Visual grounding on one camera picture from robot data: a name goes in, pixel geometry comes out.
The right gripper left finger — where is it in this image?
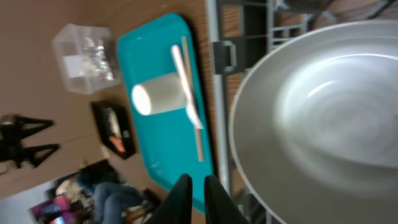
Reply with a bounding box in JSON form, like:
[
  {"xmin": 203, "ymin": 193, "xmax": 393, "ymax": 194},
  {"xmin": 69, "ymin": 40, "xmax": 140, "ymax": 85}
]
[{"xmin": 145, "ymin": 174, "xmax": 193, "ymax": 224}]

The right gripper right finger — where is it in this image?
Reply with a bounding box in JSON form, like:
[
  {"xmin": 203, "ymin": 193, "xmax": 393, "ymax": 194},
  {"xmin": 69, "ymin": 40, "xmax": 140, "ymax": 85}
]
[{"xmin": 204, "ymin": 175, "xmax": 249, "ymax": 224}]

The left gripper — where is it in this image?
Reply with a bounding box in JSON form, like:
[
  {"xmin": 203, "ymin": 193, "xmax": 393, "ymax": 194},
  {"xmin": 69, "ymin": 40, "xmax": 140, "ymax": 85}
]
[{"xmin": 1, "ymin": 114, "xmax": 60, "ymax": 169}]

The orange carrot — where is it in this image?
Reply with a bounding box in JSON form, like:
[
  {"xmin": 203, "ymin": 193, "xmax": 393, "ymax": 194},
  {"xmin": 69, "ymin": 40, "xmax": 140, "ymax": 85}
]
[{"xmin": 109, "ymin": 136, "xmax": 126, "ymax": 153}]

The aluminium foil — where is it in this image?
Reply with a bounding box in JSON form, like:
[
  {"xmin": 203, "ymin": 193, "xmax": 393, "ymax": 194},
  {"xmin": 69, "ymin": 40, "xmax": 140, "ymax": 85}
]
[{"xmin": 83, "ymin": 37, "xmax": 114, "ymax": 81}]

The grey bowl with rice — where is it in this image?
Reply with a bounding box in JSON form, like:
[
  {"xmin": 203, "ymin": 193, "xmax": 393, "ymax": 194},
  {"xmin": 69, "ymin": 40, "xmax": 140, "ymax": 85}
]
[{"xmin": 229, "ymin": 20, "xmax": 397, "ymax": 223}]

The food waste pile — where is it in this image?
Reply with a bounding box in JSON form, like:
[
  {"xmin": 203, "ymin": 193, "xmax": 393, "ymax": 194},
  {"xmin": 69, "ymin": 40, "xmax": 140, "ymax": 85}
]
[{"xmin": 106, "ymin": 108, "xmax": 122, "ymax": 139}]

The grey dishwasher rack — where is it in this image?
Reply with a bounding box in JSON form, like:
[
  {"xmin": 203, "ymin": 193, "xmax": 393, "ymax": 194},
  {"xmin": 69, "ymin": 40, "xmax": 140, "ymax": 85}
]
[{"xmin": 206, "ymin": 1, "xmax": 397, "ymax": 223}]

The wooden chopstick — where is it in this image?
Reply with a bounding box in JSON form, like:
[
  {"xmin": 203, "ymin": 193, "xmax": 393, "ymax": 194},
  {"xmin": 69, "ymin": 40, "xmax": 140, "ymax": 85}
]
[{"xmin": 182, "ymin": 36, "xmax": 204, "ymax": 162}]

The teal plastic tray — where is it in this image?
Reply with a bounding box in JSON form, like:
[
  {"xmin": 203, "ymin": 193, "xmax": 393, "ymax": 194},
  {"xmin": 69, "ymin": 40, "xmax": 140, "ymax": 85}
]
[{"xmin": 116, "ymin": 13, "xmax": 214, "ymax": 213}]

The seated person in background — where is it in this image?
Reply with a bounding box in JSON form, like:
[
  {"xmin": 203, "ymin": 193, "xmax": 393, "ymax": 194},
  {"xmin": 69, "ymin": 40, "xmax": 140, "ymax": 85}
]
[{"xmin": 55, "ymin": 161, "xmax": 144, "ymax": 224}]

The black plastic bin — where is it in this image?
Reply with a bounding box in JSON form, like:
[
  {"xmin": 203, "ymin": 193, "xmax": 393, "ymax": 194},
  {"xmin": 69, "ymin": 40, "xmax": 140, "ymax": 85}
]
[{"xmin": 90, "ymin": 101, "xmax": 136, "ymax": 159}]

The white plastic fork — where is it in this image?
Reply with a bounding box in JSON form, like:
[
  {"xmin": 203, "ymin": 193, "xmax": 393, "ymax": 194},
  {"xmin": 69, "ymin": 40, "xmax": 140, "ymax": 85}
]
[{"xmin": 171, "ymin": 45, "xmax": 203, "ymax": 129}]

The clear plastic bin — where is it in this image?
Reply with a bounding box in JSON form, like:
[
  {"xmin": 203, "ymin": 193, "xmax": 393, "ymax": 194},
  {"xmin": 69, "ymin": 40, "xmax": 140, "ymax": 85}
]
[{"xmin": 52, "ymin": 24, "xmax": 121, "ymax": 95}]

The white paper cup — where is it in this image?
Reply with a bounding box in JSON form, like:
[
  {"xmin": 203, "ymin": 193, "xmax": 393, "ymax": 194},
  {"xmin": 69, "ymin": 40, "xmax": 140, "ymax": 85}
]
[{"xmin": 131, "ymin": 73, "xmax": 186, "ymax": 116}]

